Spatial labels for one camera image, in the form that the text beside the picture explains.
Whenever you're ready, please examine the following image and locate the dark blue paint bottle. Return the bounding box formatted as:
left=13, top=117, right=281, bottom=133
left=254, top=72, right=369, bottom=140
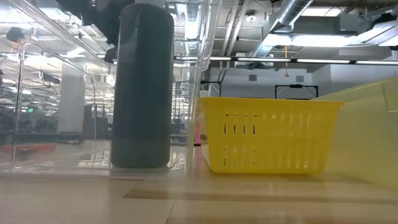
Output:
left=110, top=0, right=175, bottom=169

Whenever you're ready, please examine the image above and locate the black ceiling fixture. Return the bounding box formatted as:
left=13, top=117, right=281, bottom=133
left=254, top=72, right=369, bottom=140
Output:
left=6, top=26, right=25, bottom=43

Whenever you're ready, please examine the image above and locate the white pillar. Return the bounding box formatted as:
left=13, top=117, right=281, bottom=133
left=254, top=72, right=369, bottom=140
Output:
left=57, top=63, right=86, bottom=134

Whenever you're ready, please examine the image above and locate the clear plastic bin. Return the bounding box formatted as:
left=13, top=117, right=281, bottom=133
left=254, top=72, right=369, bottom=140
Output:
left=0, top=0, right=224, bottom=181

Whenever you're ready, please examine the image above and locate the long ceiling light bar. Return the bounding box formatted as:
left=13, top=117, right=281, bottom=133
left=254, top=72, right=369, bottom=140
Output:
left=174, top=55, right=398, bottom=65

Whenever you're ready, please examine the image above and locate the small yellow slotted basket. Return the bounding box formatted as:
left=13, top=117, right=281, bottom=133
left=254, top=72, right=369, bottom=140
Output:
left=196, top=96, right=345, bottom=174

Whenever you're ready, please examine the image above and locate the large translucent yellow bin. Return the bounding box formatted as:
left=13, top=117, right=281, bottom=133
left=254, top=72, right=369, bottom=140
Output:
left=310, top=77, right=398, bottom=191

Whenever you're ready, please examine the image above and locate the narrow black frame stand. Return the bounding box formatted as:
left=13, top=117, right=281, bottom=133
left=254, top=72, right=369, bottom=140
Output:
left=200, top=80, right=223, bottom=97

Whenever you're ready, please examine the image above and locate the silver ventilation duct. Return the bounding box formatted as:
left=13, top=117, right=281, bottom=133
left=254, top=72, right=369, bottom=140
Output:
left=248, top=0, right=313, bottom=62

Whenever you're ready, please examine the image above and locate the orange hanging cord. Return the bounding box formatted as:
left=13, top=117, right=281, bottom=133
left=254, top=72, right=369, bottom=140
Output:
left=283, top=45, right=290, bottom=78

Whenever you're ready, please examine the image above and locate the wide black frame stand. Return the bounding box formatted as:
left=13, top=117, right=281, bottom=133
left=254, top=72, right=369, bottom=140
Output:
left=275, top=83, right=319, bottom=100

